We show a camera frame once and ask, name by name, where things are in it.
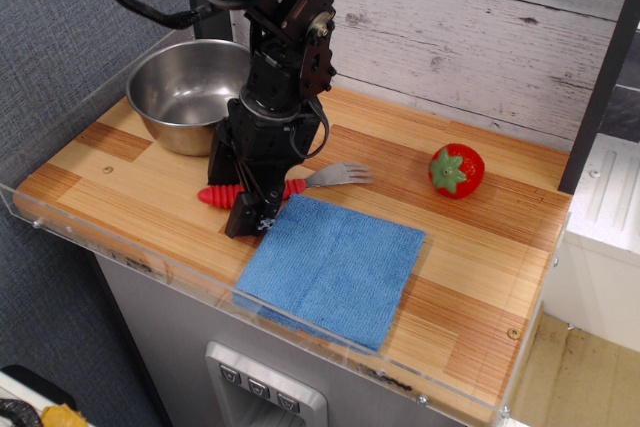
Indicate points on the silver dispenser button panel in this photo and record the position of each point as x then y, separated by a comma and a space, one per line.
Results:
260, 389

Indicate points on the red handled metal fork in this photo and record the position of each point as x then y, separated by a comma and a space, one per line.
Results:
341, 173

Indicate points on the black frame post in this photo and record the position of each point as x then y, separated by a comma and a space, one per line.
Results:
215, 25
611, 67

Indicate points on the grey toy fridge cabinet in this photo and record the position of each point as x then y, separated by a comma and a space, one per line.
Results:
172, 330

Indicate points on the stainless steel bowl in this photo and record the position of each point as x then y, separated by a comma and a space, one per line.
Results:
181, 92

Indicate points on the yellow tape piece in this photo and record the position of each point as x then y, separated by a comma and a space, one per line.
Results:
62, 416

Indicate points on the left black frame post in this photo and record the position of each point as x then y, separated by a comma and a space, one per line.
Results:
215, 25

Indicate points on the right black frame post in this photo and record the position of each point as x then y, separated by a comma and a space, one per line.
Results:
611, 67

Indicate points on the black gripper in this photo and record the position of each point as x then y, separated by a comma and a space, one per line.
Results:
256, 148

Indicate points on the blue folded cloth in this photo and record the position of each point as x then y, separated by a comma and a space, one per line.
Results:
330, 271

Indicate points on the red toy strawberry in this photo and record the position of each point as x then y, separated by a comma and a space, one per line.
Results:
456, 171

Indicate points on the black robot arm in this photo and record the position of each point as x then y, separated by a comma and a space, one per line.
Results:
290, 51

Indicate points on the white toy sink unit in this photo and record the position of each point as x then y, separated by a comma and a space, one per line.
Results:
594, 281

